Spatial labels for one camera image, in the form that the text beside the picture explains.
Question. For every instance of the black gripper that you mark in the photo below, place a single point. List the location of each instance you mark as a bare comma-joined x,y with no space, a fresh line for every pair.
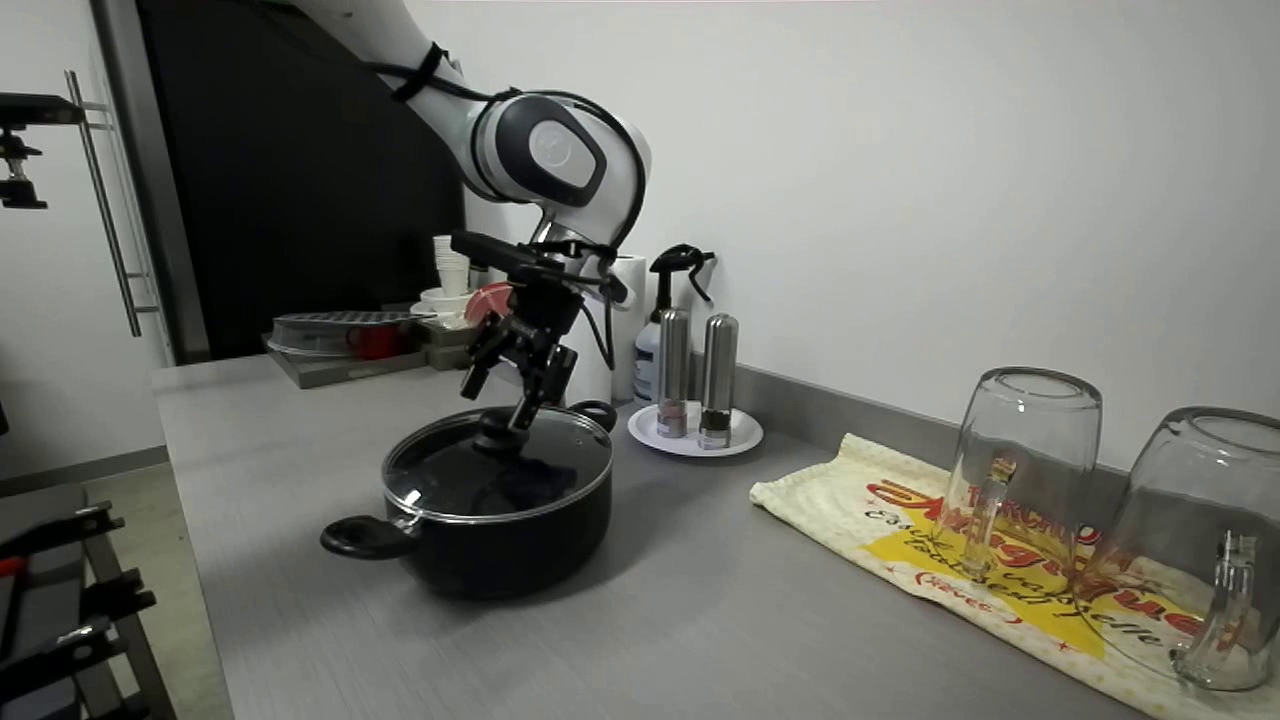
543,312

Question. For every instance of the glass lid with black knob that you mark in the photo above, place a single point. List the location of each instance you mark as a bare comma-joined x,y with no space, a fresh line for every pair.
465,468

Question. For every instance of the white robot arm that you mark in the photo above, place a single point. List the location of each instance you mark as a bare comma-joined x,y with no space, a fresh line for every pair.
560,154

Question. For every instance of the black cooking pot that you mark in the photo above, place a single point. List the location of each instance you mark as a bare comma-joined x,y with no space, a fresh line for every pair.
485,560

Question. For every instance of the pink plastic bowl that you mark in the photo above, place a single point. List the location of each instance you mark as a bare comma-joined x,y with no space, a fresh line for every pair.
489,304

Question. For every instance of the white paper towel roll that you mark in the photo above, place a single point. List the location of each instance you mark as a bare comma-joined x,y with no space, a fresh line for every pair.
630,321
589,339

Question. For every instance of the white stacked cups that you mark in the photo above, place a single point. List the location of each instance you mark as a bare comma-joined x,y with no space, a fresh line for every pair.
452,284

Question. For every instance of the steel salt grinder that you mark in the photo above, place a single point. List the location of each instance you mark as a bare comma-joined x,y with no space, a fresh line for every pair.
672,372

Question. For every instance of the round tray with red item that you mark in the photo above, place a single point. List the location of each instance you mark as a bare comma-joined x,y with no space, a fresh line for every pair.
354,332

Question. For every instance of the spray bottle with black trigger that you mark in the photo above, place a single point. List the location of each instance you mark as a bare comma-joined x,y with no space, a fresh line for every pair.
666,271

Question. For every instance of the steel pepper grinder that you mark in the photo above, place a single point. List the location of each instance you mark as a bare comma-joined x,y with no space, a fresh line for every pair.
719,391

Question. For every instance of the white round saucer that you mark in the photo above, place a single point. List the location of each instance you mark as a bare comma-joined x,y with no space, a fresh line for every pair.
742,432

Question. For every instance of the upturned drinking glass left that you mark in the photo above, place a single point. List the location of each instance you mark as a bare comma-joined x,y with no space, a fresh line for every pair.
1020,466

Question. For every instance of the upturned drinking glass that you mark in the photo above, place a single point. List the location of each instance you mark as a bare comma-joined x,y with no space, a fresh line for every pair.
1200,533
1020,466

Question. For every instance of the black stove grate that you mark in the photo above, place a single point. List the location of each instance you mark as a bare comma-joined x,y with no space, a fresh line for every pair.
69,626

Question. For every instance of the yellow printed dish towel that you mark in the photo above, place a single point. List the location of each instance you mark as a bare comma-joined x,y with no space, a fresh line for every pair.
878,509

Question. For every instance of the upturned drinking glass right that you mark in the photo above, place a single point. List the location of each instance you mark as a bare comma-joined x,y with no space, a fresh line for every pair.
1200,533

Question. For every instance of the metal door handle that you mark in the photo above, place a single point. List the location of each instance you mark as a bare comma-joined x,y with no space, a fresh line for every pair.
117,263

